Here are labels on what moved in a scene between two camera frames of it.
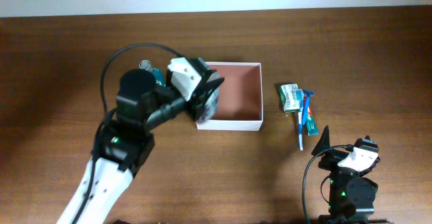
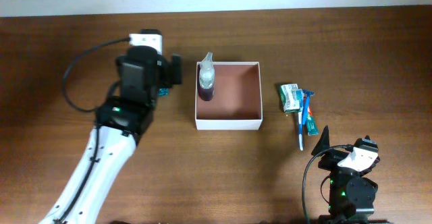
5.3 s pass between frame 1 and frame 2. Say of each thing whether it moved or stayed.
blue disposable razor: stayed
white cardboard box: stayed
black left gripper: moved
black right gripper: stayed
